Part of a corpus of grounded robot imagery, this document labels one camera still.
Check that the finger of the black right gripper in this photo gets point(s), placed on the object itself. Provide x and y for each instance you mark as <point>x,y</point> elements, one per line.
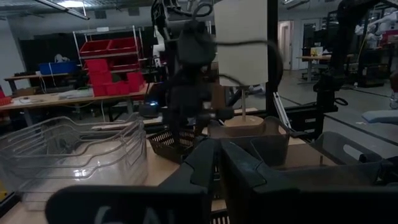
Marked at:
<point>198,130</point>
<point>176,135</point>

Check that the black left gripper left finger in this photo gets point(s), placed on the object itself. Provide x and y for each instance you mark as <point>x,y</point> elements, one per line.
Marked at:
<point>130,205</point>

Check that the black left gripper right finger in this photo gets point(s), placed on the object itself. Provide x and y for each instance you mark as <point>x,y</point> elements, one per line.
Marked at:
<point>311,205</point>

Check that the black slotted plastic basket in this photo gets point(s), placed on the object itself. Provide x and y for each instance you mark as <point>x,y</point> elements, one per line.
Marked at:
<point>161,138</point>
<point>164,152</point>

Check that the grey translucent plastic basket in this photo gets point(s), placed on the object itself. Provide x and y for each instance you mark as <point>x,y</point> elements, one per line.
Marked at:
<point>326,177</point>
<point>245,146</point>

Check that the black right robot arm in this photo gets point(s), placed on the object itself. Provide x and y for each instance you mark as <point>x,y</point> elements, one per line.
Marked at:
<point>196,46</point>

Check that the tall black robot arm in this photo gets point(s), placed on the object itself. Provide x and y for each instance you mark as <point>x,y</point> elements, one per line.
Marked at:
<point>345,37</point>

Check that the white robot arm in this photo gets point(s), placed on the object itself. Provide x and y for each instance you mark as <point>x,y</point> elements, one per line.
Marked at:
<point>159,43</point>

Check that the white metal shelf rack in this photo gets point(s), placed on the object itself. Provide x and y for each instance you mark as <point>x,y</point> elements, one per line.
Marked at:
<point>102,29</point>

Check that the red storage bin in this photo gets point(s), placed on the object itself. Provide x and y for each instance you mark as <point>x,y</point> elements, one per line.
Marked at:
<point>94,48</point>
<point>118,88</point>
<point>100,77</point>
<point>4,99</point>
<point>96,66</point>
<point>136,81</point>
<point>99,90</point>
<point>122,45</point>

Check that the white cylindrical bin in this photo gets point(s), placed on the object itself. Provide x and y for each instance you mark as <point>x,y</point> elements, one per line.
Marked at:
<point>242,31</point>

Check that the white door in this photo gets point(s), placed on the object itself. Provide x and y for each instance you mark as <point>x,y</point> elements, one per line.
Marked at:
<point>285,46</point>

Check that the white plastic cover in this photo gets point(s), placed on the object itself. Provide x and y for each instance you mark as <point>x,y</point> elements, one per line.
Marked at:
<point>381,117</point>

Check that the long wooden workbench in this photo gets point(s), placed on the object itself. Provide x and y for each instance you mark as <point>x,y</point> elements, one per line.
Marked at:
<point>62,99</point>

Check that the small wooden table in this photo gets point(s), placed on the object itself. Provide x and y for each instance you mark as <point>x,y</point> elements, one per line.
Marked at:
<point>314,58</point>

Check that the yellow box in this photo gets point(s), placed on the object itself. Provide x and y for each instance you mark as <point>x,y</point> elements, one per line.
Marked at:
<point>316,51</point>

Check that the blue storage bin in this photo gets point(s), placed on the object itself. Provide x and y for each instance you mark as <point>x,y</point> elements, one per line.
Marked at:
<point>57,68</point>

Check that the ceiling light panel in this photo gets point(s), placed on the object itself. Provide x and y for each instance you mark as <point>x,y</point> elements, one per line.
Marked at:
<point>71,3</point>

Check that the dark side table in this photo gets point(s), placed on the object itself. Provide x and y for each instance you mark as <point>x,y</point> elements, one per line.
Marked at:
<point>31,76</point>

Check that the white robot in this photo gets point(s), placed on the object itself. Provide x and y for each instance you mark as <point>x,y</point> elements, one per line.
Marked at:
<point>376,25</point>

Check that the silver frame brace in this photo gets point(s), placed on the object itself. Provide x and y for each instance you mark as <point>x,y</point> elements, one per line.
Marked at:
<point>281,109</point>

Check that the black aluminium frame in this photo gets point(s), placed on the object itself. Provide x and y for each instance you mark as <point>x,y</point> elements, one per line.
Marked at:
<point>272,62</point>

